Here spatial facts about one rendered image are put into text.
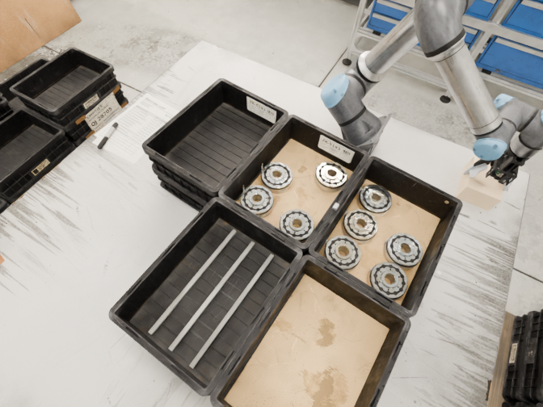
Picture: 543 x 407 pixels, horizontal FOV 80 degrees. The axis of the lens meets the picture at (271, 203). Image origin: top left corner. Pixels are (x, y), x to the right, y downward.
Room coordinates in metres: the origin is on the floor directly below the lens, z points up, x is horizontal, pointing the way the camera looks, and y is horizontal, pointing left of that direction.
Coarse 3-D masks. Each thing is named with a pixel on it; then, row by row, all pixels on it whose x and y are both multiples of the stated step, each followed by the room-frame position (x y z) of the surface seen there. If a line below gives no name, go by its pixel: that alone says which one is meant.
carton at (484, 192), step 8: (472, 160) 0.82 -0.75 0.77; (464, 168) 0.82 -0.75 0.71; (488, 168) 0.78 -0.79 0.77; (464, 176) 0.77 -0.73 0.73; (480, 176) 0.74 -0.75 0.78; (488, 176) 0.74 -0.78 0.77; (464, 184) 0.72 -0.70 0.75; (472, 184) 0.70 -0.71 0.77; (480, 184) 0.70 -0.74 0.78; (488, 184) 0.70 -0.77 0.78; (496, 184) 0.71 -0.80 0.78; (464, 192) 0.68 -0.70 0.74; (472, 192) 0.68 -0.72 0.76; (480, 192) 0.67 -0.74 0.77; (488, 192) 0.67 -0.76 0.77; (496, 192) 0.67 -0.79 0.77; (464, 200) 0.67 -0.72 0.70; (472, 200) 0.67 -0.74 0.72; (480, 200) 0.66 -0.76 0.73; (488, 200) 0.65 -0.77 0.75; (496, 200) 0.64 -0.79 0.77; (488, 208) 0.64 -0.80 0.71
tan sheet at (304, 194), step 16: (288, 144) 0.77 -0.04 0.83; (272, 160) 0.69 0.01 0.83; (288, 160) 0.69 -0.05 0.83; (304, 160) 0.70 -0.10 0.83; (320, 160) 0.71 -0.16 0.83; (304, 176) 0.63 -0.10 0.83; (288, 192) 0.56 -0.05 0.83; (304, 192) 0.57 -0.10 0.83; (320, 192) 0.57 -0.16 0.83; (336, 192) 0.58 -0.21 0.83; (272, 208) 0.50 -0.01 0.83; (288, 208) 0.50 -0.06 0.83; (304, 208) 0.51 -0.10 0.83; (320, 208) 0.51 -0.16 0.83
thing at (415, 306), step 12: (372, 156) 0.66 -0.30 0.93; (396, 168) 0.62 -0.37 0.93; (420, 180) 0.58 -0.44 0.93; (348, 192) 0.52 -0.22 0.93; (444, 192) 0.55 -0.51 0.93; (456, 216) 0.47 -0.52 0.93; (324, 228) 0.40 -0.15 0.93; (444, 240) 0.39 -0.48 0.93; (312, 252) 0.32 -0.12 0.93; (432, 264) 0.32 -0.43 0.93; (348, 276) 0.27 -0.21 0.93; (372, 288) 0.24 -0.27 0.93; (420, 288) 0.25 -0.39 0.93; (384, 300) 0.21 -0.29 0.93; (420, 300) 0.22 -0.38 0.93; (408, 312) 0.19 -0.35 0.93
